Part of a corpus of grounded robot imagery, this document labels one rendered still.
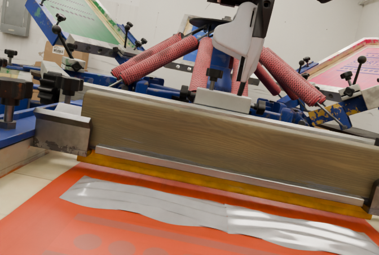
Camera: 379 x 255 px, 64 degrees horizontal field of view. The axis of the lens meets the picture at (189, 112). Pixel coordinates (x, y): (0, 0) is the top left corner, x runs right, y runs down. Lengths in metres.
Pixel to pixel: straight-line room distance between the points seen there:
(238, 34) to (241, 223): 0.21
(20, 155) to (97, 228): 0.16
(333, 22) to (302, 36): 0.48
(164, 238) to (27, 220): 0.12
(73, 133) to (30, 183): 0.08
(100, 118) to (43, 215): 0.15
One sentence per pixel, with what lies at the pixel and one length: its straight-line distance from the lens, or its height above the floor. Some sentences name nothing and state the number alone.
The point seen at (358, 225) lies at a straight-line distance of 0.48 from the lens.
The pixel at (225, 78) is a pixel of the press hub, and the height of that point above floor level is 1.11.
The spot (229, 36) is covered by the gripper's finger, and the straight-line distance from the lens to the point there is 0.37.
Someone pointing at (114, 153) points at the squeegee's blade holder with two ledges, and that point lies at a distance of 0.40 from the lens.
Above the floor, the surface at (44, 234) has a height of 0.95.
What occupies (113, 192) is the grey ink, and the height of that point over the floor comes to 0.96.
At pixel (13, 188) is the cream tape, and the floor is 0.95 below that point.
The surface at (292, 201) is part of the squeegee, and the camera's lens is 0.45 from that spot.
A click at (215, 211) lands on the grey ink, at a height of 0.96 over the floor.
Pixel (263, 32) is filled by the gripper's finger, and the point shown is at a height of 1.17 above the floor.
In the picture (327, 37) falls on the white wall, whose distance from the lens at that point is 4.91.
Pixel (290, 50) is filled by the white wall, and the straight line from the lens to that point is 4.72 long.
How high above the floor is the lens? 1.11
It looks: 8 degrees down
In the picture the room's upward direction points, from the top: 11 degrees clockwise
